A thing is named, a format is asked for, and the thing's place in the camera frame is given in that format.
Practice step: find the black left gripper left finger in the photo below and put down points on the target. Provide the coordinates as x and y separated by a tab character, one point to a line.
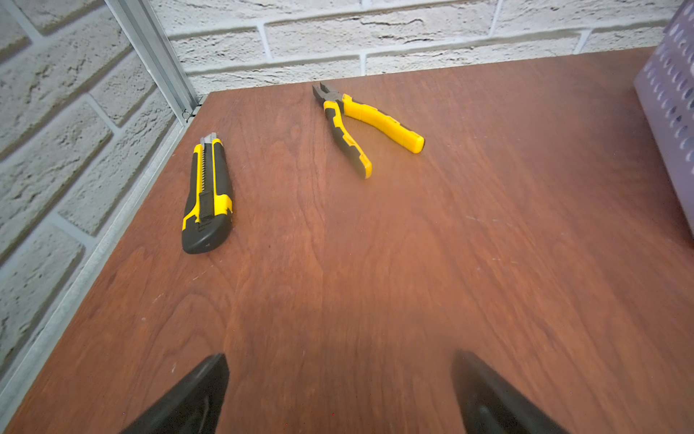
193	405

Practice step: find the lilac perforated plastic basket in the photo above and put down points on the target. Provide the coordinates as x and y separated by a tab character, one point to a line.
665	90

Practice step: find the aluminium frame post left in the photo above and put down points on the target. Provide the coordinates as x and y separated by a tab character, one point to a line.
141	25

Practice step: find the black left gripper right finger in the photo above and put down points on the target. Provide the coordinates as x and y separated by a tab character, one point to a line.
490	404

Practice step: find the yellow black utility knife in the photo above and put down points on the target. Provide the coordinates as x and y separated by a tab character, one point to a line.
208	211

